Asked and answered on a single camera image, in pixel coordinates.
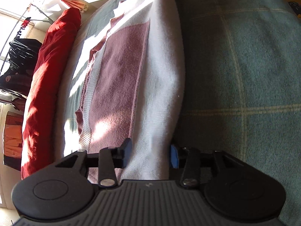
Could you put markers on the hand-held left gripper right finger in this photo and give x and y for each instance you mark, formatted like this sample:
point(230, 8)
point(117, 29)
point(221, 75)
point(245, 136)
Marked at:
point(174, 156)

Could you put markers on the metal clothes drying rack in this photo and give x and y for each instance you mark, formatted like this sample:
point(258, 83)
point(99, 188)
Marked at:
point(42, 14)

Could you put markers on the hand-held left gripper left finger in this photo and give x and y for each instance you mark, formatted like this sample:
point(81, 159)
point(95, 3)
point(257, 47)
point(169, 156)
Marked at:
point(128, 151)

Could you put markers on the green plaid bed blanket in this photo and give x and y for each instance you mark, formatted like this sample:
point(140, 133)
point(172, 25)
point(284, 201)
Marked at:
point(235, 75)

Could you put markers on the orange garment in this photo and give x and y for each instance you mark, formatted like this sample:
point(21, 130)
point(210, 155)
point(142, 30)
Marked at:
point(13, 141)

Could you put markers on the black hanging jacket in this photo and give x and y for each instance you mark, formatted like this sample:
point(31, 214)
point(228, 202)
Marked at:
point(14, 82)

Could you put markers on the red duvet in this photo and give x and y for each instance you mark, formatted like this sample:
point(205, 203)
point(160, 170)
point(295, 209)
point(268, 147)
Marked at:
point(47, 75)

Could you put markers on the black hanging garment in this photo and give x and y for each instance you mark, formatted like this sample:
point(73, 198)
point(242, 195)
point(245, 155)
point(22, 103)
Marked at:
point(23, 51)

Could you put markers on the orange curtain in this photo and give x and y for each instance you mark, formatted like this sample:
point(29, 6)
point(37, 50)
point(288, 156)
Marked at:
point(75, 4)

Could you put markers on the maroon hanging garment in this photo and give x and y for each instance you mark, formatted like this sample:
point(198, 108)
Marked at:
point(20, 103)

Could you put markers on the pink and white sweater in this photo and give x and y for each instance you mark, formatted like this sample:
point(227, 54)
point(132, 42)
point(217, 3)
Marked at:
point(160, 87)

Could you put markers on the small red hanging garment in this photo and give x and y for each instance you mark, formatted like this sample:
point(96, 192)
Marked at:
point(24, 23)

